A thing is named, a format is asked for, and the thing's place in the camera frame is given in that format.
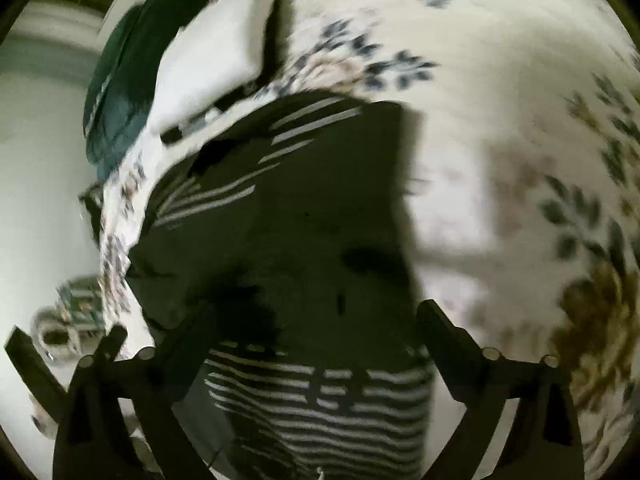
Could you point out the dark green pillow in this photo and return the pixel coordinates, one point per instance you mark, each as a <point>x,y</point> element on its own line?
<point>130,70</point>

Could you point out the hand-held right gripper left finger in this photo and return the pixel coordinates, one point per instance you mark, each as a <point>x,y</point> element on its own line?
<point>150,377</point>

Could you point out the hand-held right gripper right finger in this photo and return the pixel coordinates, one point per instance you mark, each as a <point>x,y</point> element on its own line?
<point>445,340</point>

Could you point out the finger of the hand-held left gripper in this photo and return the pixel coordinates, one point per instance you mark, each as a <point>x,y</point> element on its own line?
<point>35,375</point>
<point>114,341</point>

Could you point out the floral bed sheet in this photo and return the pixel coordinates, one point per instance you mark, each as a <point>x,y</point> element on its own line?
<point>500,85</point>

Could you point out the black white-striped garment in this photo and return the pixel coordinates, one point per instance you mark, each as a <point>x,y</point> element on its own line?
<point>300,210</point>

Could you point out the white folded cloth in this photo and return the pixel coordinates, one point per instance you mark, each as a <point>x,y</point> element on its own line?
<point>210,60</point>

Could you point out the green patterned object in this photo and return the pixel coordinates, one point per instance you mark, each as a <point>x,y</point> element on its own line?
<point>82,305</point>

